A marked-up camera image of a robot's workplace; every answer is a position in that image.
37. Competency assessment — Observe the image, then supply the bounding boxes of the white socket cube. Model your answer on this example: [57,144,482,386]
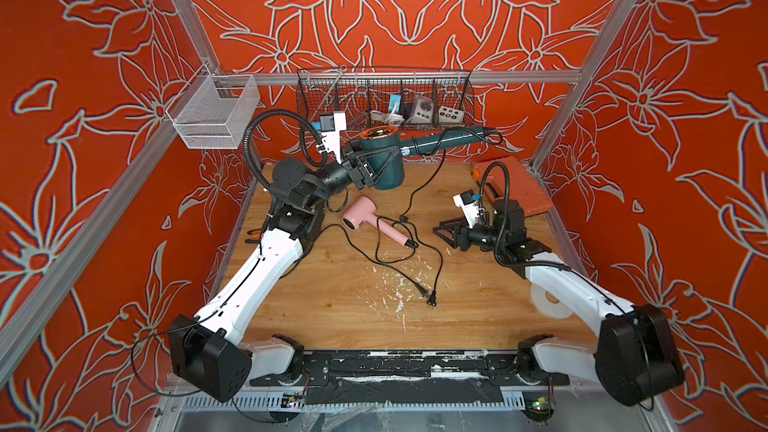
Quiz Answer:
[437,106,465,127]

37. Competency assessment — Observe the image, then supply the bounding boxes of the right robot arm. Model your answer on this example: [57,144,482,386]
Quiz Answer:
[433,191,685,406]

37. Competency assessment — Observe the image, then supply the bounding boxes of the clear plastic bin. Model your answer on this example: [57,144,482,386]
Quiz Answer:
[167,76,260,150]

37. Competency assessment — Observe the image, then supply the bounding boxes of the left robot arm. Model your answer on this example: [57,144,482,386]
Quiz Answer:
[164,126,401,403]

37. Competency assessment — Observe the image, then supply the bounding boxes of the white coiled cable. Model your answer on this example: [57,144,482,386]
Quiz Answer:
[368,109,404,128]

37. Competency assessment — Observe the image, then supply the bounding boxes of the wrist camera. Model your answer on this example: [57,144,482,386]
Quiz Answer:
[312,111,347,163]
[453,190,485,228]

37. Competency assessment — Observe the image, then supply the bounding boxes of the orange handled pliers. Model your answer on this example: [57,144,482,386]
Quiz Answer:
[245,229,263,245]

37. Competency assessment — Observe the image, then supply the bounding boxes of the white power adapter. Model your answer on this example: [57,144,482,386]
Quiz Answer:
[406,95,434,125]

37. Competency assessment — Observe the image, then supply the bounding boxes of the green dryer black cord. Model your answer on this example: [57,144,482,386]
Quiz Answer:
[398,125,505,223]

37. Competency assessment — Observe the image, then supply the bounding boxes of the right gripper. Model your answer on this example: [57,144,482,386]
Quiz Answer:
[432,217,508,255]

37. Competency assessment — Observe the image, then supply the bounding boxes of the black wire wall basket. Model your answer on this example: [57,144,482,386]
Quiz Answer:
[296,66,478,132]

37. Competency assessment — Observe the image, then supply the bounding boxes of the white tape roll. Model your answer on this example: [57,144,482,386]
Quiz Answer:
[530,284,573,320]

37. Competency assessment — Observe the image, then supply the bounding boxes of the pink hair dryer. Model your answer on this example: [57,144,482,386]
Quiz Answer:
[342,196,418,249]

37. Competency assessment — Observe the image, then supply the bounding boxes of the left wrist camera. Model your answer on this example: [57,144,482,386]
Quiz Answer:
[312,111,347,163]

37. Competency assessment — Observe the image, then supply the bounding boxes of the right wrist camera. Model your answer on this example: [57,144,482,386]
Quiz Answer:
[453,190,485,228]

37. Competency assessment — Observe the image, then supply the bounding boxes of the blue small box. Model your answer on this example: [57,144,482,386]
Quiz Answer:
[388,94,401,114]

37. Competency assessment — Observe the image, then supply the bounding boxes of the orange tool case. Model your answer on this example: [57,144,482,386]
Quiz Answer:
[484,157,553,217]

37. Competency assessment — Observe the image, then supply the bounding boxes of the dark green hair dryer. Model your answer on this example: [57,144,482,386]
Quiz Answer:
[345,126,502,191]

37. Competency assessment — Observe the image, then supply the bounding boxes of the pink dryer black cord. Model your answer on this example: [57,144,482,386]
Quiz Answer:
[346,215,445,308]

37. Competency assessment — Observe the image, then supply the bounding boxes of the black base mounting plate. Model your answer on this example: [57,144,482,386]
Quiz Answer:
[248,349,571,409]

